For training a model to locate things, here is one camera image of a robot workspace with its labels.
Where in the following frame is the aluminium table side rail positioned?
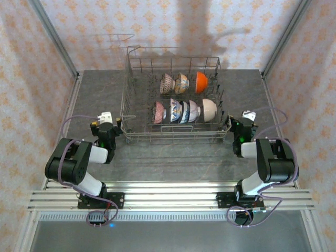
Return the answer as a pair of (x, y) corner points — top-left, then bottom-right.
(41, 73), (83, 190)

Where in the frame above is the blue orange floral bowl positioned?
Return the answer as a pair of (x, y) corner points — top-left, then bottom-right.
(169, 98), (182, 123)

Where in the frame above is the blue white patterned bowl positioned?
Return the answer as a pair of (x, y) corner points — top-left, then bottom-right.
(180, 100), (192, 124)

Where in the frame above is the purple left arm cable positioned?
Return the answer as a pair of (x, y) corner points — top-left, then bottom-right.
(59, 114), (119, 228)

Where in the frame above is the brown patterned bowl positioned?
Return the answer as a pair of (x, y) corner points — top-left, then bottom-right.
(159, 73), (176, 95)

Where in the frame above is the aluminium frame post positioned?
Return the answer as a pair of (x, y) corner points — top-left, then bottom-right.
(27, 0), (80, 78)
(261, 0), (313, 77)

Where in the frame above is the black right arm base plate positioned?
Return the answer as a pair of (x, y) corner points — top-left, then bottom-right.
(216, 191), (264, 210)

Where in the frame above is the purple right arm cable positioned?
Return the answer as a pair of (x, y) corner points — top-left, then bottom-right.
(227, 107), (300, 228)

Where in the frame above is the brown leaf pattern pink bowl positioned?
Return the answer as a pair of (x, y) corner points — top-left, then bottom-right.
(153, 101), (167, 124)

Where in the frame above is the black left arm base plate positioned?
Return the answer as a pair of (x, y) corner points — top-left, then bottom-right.
(77, 192), (125, 210)

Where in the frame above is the metal wire dish rack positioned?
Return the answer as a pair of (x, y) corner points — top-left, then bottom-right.
(120, 45), (232, 144)

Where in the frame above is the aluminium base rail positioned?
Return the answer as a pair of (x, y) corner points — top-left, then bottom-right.
(27, 180), (316, 212)

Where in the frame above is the plain cream white bowl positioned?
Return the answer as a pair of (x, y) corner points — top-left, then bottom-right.
(201, 98), (218, 123)

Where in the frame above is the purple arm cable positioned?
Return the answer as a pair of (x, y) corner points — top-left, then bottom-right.
(227, 107), (300, 228)
(59, 114), (119, 228)

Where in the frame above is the orange bowl white inside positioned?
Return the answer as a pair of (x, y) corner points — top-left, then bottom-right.
(195, 71), (209, 95)

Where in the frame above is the orange floral patterned bowl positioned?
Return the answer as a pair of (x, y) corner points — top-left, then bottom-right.
(174, 72), (190, 95)

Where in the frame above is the grey metal panel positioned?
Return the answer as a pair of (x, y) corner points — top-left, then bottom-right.
(28, 220), (313, 252)

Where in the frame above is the purple striped bowl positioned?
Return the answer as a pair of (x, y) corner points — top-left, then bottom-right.
(188, 99), (202, 123)

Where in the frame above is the grey slotted cable duct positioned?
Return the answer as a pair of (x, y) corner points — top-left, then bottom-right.
(39, 212), (237, 222)

